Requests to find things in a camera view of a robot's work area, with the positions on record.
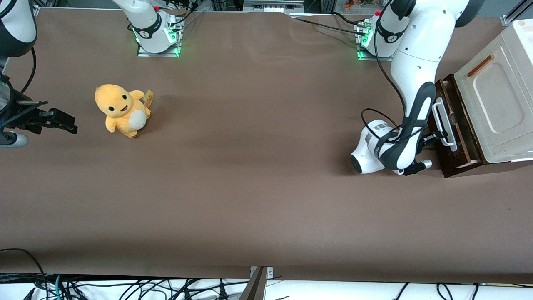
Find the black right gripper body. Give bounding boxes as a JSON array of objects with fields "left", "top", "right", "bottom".
[{"left": 0, "top": 77, "right": 50, "bottom": 135}]

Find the white drawer handle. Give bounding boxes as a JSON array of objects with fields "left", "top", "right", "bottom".
[{"left": 432, "top": 97, "right": 458, "bottom": 152}]

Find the dark brown wooden drawer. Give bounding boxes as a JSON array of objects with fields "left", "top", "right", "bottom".
[{"left": 429, "top": 74, "right": 487, "bottom": 179}]

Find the orange plush toy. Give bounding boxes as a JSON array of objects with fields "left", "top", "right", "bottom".
[{"left": 94, "top": 84, "right": 154, "bottom": 139}]

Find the white cabinet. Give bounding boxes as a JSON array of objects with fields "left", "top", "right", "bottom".
[{"left": 453, "top": 18, "right": 533, "bottom": 164}]

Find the brown table cover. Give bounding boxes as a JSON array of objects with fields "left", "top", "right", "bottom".
[{"left": 0, "top": 7, "right": 533, "bottom": 285}]

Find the grey power strip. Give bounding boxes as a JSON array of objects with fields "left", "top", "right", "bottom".
[{"left": 243, "top": 0, "right": 306, "bottom": 13}]

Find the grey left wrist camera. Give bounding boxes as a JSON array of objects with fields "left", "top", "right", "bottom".
[{"left": 402, "top": 160, "right": 433, "bottom": 176}]

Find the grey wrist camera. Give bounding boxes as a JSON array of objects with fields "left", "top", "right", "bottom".
[
  {"left": 402, "top": 160, "right": 433, "bottom": 176},
  {"left": 0, "top": 131, "right": 29, "bottom": 148}
]

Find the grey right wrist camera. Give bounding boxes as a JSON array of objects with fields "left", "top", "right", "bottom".
[{"left": 0, "top": 131, "right": 29, "bottom": 148}]

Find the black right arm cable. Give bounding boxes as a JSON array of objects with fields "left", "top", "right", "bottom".
[{"left": 20, "top": 47, "right": 37, "bottom": 95}]

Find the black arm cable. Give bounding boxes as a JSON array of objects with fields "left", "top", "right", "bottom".
[
  {"left": 361, "top": 0, "right": 426, "bottom": 145},
  {"left": 20, "top": 47, "right": 37, "bottom": 95}
]

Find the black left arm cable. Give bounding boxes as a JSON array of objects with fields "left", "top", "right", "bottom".
[{"left": 361, "top": 0, "right": 426, "bottom": 145}]

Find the orange-brown cabinet handle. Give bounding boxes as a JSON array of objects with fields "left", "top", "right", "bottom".
[{"left": 467, "top": 55, "right": 496, "bottom": 78}]

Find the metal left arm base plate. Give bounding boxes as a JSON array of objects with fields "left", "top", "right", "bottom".
[{"left": 356, "top": 21, "right": 396, "bottom": 62}]

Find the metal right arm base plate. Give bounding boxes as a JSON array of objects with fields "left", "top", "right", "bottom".
[{"left": 137, "top": 17, "right": 182, "bottom": 58}]

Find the black looped cable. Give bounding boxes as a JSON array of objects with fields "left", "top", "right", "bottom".
[{"left": 0, "top": 248, "right": 50, "bottom": 300}]

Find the black cable on table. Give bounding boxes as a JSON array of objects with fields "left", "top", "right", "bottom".
[
  {"left": 289, "top": 17, "right": 365, "bottom": 36},
  {"left": 332, "top": 11, "right": 367, "bottom": 28}
]

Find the aluminium frame bar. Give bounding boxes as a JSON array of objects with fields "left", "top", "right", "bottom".
[{"left": 501, "top": 0, "right": 533, "bottom": 29}]

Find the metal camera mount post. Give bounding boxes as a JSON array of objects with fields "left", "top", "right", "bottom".
[{"left": 239, "top": 266, "right": 274, "bottom": 300}]

